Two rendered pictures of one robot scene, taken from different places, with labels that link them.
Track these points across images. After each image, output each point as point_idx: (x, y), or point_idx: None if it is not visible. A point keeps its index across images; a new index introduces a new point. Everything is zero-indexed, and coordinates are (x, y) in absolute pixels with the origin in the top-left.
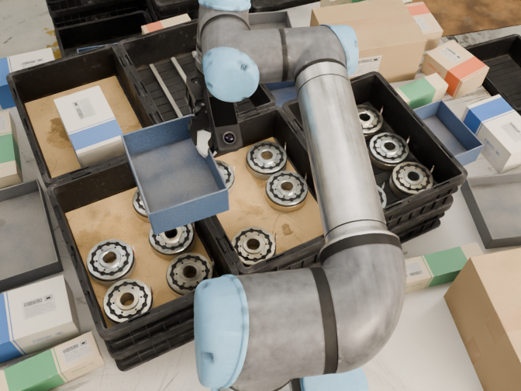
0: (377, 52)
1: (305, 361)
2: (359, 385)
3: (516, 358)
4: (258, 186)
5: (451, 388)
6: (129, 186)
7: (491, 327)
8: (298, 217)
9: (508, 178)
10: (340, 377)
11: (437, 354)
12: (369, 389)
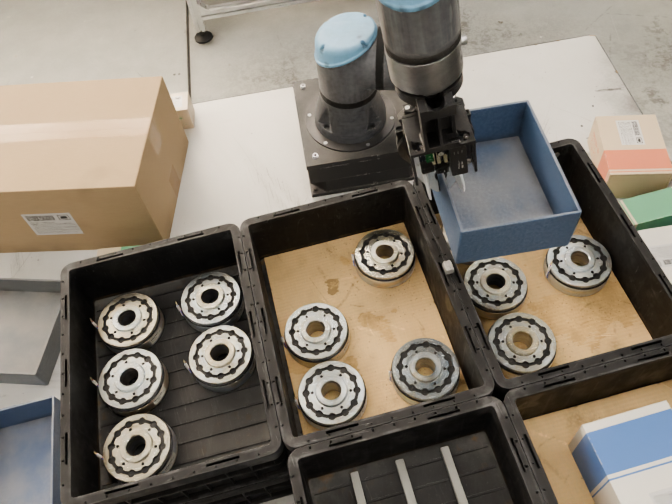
0: None
1: None
2: (324, 28)
3: (157, 101)
4: (355, 359)
5: (213, 168)
6: None
7: (156, 143)
8: (311, 301)
9: None
10: (339, 33)
11: (208, 195)
12: (292, 175)
